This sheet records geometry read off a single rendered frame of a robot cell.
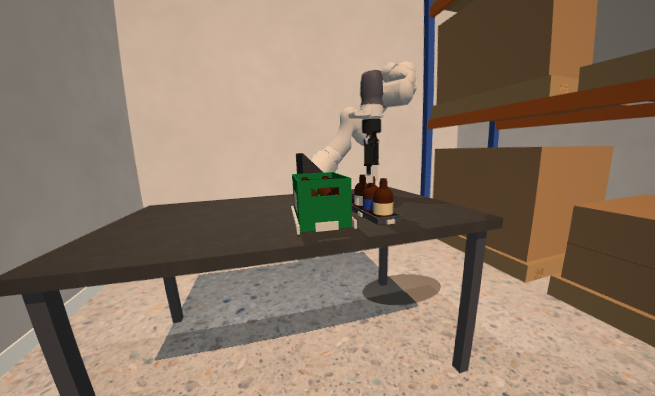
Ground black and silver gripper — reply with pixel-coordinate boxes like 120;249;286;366
362;119;381;183

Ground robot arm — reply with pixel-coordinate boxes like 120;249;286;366
309;61;417;172

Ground green bottle crate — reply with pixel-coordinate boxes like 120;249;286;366
292;172;352;233

